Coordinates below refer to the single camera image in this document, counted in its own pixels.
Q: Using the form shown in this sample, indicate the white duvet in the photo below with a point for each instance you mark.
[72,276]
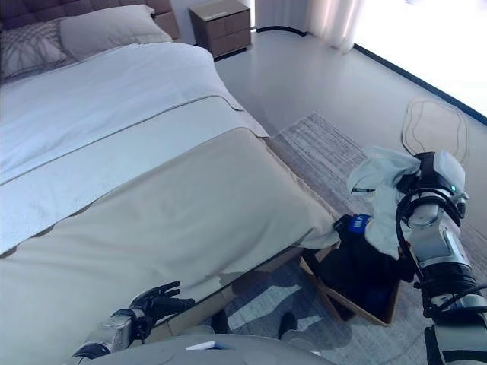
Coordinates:
[95,106]

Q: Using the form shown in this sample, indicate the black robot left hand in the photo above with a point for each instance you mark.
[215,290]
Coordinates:
[163,300]

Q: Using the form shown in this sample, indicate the plain beige pillow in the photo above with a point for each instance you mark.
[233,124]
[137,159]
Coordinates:
[110,30]

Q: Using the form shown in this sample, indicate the black window floor track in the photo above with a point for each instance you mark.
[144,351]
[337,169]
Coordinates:
[418,81]

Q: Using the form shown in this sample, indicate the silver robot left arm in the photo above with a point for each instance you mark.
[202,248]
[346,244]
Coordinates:
[118,331]

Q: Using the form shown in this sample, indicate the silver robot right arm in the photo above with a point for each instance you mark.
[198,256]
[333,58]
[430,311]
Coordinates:
[437,243]

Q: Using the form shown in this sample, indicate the grey striped rug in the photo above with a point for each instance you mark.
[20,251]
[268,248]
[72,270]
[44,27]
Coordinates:
[323,152]

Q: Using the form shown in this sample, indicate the white garment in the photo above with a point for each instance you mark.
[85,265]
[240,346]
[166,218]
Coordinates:
[384,171]

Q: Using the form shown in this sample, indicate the patterned grey pillow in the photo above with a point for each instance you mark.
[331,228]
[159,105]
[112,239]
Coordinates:
[30,49]

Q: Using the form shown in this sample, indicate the white curtain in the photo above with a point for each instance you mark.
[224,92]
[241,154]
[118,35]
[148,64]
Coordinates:
[331,19]

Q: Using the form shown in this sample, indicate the beige bedspread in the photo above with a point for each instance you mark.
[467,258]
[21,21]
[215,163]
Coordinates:
[152,220]

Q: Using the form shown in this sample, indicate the small oval floor mat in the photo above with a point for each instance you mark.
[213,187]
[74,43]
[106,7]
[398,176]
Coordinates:
[433,125]

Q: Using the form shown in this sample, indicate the silver robot leg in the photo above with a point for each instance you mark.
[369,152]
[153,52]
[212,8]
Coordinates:
[293,334]
[198,329]

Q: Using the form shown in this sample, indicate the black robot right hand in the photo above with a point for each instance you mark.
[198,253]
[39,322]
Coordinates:
[426,167]

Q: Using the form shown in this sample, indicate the silver robot right leg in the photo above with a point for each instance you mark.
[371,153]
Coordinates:
[293,334]

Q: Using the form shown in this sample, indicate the brown wooden nightstand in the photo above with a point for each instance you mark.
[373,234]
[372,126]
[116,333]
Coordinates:
[220,26]

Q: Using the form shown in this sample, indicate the silver robot left leg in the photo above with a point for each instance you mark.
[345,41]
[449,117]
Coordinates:
[198,329]

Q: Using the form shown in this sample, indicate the brown padded headboard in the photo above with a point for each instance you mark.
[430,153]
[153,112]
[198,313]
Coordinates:
[49,7]

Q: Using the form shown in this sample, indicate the black garment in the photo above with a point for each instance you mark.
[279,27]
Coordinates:
[354,262]

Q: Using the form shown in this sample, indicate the grey robot torso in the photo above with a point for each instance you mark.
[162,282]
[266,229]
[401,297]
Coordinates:
[171,353]

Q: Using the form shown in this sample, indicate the beige bed base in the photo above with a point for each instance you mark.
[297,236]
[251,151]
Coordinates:
[243,281]

